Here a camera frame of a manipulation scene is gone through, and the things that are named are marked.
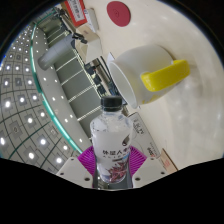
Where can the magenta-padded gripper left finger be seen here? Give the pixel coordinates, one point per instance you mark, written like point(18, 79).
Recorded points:
point(86, 163)

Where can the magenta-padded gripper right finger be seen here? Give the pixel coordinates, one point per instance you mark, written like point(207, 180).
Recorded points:
point(137, 161)

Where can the clear bottle with white label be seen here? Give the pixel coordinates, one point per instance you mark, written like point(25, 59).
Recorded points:
point(111, 133)

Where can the round ceiling lights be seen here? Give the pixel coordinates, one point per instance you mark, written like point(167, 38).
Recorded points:
point(21, 99)

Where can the white remote control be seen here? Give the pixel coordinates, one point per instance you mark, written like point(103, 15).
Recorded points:
point(91, 20)

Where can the flat round red coaster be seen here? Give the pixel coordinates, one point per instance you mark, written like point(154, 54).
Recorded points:
point(118, 13)

